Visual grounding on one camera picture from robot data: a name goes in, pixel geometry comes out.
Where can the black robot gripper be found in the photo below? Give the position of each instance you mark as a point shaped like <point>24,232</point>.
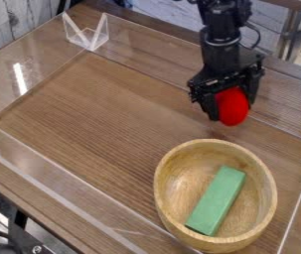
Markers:
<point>230,66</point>

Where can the red plush fruit green stem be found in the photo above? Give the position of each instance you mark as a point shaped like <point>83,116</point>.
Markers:
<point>232,106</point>

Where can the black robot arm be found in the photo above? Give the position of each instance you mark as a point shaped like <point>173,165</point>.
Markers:
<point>224,17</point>

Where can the metal stand in background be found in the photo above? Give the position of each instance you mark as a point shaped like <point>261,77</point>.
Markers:
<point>289,36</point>

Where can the wooden bowl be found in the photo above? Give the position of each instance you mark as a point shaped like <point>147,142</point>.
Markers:
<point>182,177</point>

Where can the clear acrylic tray walls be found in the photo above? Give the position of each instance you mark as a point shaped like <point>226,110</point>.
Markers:
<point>88,120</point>

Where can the green rectangular block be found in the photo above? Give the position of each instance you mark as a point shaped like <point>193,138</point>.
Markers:
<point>212,208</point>

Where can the clear acrylic corner bracket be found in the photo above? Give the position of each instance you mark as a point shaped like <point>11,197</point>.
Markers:
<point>86,38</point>

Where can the black table leg bracket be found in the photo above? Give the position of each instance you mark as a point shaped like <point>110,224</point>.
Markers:
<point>28,243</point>

